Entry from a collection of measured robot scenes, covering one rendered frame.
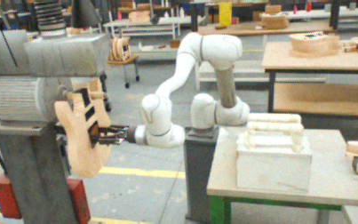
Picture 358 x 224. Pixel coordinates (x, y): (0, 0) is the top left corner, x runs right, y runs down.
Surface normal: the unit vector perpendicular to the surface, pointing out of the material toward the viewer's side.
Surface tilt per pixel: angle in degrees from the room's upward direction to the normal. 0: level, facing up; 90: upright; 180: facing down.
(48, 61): 90
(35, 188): 90
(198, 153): 90
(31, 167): 90
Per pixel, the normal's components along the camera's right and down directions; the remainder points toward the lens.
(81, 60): -0.22, 0.40
